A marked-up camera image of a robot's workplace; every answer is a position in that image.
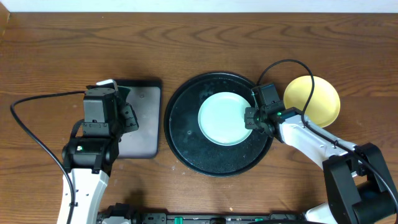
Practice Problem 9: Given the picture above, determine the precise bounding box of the grey rectangular tray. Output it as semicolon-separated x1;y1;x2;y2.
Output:
116;80;162;159

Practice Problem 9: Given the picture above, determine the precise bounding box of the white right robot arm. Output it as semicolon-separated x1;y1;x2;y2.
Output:
244;106;397;223

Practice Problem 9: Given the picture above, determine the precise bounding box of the yellow plate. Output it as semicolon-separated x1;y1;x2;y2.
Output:
283;75;341;128

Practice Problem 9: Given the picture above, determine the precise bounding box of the green sponge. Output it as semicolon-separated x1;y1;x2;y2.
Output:
116;86;131;101

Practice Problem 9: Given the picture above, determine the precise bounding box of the black rail with green clips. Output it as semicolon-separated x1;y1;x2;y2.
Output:
96;203;308;224

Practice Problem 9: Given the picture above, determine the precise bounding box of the mint green plate front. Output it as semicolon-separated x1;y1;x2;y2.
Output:
198;92;252;146

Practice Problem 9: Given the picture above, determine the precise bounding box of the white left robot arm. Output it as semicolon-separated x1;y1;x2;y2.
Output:
57;98;138;223

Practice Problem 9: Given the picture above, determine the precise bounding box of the round black tray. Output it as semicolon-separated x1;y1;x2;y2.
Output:
164;72;273;177

